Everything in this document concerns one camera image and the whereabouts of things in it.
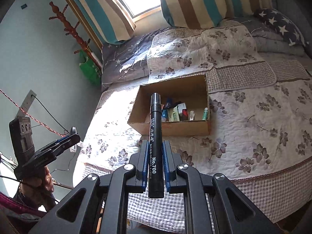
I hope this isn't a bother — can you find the black marker pen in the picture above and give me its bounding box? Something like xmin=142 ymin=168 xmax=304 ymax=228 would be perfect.
xmin=148 ymin=92 xmax=164 ymax=199

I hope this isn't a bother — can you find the purple jacket forearm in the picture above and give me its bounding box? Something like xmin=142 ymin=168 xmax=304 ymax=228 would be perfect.
xmin=1 ymin=185 xmax=54 ymax=233

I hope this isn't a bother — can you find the person's left hand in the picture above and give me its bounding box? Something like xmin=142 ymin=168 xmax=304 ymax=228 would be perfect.
xmin=20 ymin=166 xmax=54 ymax=204

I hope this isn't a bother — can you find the green wet wipes pack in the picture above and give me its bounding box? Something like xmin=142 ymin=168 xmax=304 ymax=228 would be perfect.
xmin=172 ymin=106 xmax=180 ymax=121

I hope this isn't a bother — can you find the blue red tissue pack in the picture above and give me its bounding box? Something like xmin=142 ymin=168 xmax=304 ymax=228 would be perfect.
xmin=161 ymin=105 xmax=169 ymax=123

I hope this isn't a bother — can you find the white square box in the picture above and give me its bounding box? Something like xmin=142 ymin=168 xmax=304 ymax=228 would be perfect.
xmin=177 ymin=103 xmax=187 ymax=117

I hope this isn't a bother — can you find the green white tube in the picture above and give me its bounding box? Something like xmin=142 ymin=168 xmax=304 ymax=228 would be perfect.
xmin=202 ymin=107 xmax=208 ymax=121

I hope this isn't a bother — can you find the brown cardboard box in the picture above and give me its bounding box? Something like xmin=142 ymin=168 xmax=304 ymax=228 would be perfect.
xmin=128 ymin=74 xmax=211 ymax=136

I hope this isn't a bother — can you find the blue cap glue tube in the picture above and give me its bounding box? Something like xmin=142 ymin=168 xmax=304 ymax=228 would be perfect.
xmin=166 ymin=98 xmax=173 ymax=108

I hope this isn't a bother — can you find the green shopping bag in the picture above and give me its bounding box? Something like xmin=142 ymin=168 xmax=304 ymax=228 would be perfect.
xmin=79 ymin=50 xmax=101 ymax=86

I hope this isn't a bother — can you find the floral quilted bedspread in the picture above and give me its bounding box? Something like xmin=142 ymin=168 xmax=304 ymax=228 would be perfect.
xmin=73 ymin=21 xmax=311 ymax=222

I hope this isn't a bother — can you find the grey star pattern pillow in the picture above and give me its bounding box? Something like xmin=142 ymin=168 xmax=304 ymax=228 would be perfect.
xmin=102 ymin=27 xmax=171 ymax=91

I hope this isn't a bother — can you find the red wooden coat rack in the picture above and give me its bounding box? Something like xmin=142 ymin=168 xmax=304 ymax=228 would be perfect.
xmin=49 ymin=2 xmax=102 ymax=71

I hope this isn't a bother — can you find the striped curtain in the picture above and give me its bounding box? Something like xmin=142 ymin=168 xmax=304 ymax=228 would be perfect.
xmin=67 ymin=0 xmax=276 ymax=45

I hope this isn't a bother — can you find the navy star pillow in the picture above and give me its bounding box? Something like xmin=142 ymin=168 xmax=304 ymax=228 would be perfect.
xmin=253 ymin=8 xmax=309 ymax=47

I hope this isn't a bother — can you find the black cable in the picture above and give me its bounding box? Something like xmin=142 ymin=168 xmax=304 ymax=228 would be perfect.
xmin=31 ymin=93 xmax=70 ymax=133

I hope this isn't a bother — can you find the red white cord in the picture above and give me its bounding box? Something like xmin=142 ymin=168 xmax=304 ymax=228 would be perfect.
xmin=0 ymin=88 xmax=67 ymax=138

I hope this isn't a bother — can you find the wall power socket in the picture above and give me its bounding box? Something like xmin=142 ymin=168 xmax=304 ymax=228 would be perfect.
xmin=16 ymin=90 xmax=36 ymax=118

